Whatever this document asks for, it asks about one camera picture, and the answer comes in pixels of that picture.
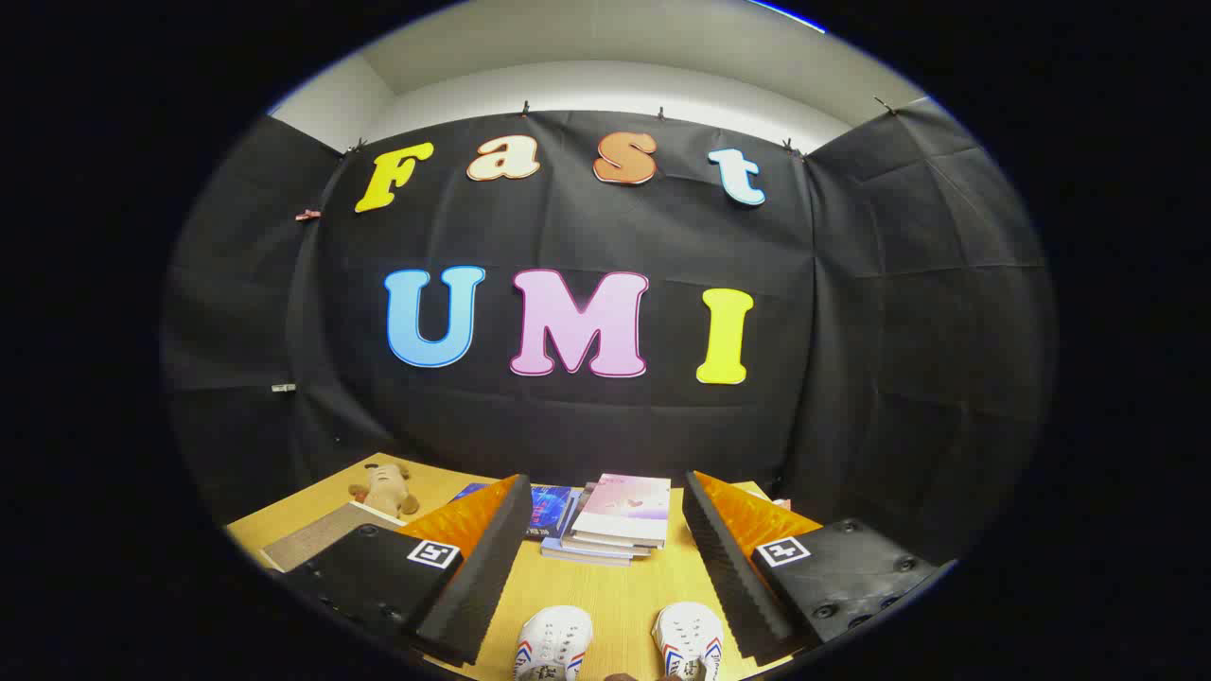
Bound pale books under pink book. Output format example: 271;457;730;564
541;482;656;567

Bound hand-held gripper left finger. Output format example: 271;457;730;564
281;475;534;668

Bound white canvas shoe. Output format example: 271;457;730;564
513;605;594;681
653;602;725;681

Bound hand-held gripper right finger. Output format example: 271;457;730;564
681;470;952;666

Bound tan plush dog toy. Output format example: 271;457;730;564
348;462;420;516

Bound dark blue book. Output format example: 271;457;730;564
452;482;578;540

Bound beige fabric storage box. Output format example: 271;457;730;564
260;501;408;574

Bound black backdrop cloth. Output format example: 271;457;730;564
161;99;1056;568

